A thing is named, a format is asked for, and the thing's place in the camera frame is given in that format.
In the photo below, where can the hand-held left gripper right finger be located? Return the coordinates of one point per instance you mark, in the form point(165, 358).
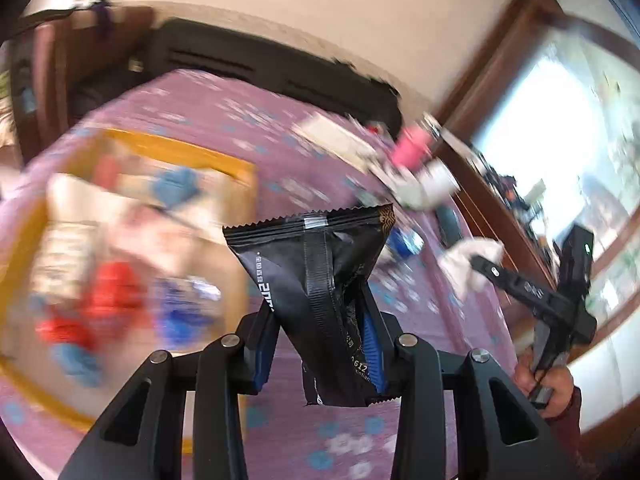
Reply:
point(372, 350)

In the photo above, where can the white plastic jar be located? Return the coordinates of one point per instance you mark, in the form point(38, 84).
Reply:
point(440, 180)

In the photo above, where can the purple floral tablecloth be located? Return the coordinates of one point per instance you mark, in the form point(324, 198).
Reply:
point(280, 125)

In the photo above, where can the light blue cloth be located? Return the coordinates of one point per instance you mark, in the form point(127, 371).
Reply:
point(75, 365)

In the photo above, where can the cream white sock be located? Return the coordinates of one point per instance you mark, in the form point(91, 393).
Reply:
point(465, 270)

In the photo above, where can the pink tissue pack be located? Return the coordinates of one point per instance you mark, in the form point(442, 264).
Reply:
point(155, 237)

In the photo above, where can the pink thermos bottle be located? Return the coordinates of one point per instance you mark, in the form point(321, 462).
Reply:
point(410, 147)

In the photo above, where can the blue plastic packet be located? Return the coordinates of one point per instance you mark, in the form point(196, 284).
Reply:
point(185, 315)

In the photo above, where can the person's right hand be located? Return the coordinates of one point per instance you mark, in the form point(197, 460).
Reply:
point(562, 390)

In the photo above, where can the yellow cardboard box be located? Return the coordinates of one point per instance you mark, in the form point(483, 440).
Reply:
point(165, 147)

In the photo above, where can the blue terry cloth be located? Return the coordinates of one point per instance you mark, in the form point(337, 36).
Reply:
point(175, 187)

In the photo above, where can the stack of papers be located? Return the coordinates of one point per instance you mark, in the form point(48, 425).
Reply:
point(335, 140)

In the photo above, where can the wooden chair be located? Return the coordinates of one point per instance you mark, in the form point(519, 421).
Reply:
point(55, 60)

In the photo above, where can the dark blue tissue pack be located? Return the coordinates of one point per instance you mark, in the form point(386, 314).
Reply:
point(405, 241)

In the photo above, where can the person's right forearm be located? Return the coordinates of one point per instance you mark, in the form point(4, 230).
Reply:
point(570, 425)

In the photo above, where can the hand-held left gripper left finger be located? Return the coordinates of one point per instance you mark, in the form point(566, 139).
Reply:
point(262, 360)

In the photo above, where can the black smartphone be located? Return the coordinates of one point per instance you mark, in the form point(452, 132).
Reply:
point(450, 225)

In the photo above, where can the row of small sundries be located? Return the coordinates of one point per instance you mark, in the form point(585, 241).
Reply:
point(515, 195)

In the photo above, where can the black sofa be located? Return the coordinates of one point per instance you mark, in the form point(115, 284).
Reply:
point(225, 55)

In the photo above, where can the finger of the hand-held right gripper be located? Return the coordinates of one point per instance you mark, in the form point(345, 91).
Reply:
point(520, 290)

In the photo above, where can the black snack packet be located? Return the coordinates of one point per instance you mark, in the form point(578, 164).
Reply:
point(310, 270)

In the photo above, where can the red plastic bag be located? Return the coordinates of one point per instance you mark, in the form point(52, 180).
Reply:
point(115, 290)

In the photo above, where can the white printed packet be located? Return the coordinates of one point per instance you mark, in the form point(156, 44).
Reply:
point(65, 235)

